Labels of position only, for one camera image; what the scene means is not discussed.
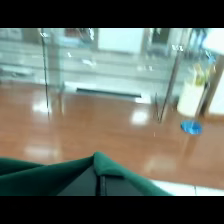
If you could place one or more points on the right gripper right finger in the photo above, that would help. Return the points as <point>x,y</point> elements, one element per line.
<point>116,187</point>

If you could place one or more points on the dark green garment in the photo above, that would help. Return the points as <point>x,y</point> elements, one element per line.
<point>33,176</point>

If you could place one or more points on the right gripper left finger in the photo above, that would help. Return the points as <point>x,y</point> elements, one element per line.
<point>85,185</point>

